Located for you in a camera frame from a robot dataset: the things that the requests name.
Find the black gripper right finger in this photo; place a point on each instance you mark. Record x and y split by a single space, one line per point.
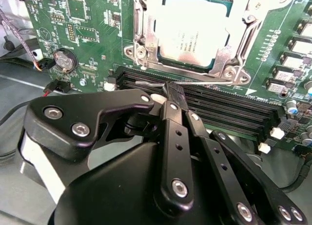
218 159

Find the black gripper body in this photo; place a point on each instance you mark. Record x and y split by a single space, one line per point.
109 186

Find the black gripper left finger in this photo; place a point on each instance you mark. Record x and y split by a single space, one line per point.
65 121

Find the metal socket cover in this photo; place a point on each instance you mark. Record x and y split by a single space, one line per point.
150 34

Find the silver CPU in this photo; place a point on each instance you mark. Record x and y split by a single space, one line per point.
192 27

